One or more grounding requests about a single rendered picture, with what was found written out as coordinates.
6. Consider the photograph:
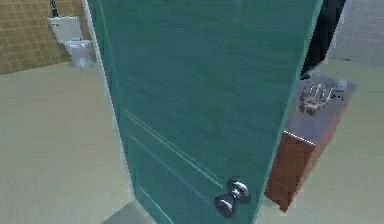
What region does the teal room door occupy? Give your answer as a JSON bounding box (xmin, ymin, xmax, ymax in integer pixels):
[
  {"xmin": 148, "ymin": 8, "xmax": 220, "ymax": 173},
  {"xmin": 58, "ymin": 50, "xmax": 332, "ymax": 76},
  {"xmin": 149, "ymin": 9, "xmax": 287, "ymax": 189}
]
[{"xmin": 87, "ymin": 0, "xmax": 324, "ymax": 224}]

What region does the silver round door knob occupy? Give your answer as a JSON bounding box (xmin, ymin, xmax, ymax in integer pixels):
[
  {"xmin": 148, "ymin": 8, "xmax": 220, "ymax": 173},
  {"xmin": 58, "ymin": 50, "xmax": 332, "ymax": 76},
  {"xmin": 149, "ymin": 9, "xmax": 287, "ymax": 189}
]
[{"xmin": 213, "ymin": 178, "xmax": 251, "ymax": 219}]

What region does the brown cabinet with grey top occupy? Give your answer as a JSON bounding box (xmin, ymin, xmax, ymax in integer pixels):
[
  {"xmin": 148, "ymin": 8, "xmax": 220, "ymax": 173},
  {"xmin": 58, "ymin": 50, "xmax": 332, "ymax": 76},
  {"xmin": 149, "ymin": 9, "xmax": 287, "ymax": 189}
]
[{"xmin": 264, "ymin": 71, "xmax": 358, "ymax": 213}]

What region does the white toilet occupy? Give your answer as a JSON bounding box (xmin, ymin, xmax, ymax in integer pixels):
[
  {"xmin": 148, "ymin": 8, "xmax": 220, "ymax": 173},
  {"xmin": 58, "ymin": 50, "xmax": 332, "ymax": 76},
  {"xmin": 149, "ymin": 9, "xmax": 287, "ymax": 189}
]
[{"xmin": 47, "ymin": 15, "xmax": 95, "ymax": 70}]

